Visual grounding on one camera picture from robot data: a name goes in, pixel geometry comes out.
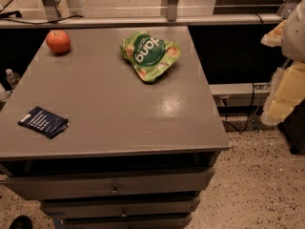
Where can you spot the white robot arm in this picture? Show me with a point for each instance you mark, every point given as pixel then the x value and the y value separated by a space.
pixel 293 39

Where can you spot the top drawer knob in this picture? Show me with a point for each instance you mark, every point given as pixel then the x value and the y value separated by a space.
pixel 114 190

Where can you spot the clear water bottle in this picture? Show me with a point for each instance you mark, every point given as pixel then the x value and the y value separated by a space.
pixel 13 78

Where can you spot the drawer knob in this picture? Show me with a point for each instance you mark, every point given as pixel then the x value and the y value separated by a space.
pixel 124 213
pixel 114 190

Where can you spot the green dang chips bag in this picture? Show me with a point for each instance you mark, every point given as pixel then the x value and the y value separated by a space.
pixel 150 57

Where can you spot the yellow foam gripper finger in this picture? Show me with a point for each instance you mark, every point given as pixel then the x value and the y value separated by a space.
pixel 274 37
pixel 286 92

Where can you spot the aluminium frame rail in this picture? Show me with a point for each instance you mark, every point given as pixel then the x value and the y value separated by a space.
pixel 122 22

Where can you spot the grey drawer cabinet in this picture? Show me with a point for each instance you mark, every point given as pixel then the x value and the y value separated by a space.
pixel 157 142

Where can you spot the red apple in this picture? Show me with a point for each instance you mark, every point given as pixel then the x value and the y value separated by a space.
pixel 58 41

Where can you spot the black shoe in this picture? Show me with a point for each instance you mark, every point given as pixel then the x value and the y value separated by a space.
pixel 21 222

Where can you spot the dark blue rxbar wrapper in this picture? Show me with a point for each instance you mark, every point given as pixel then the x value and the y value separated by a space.
pixel 44 122

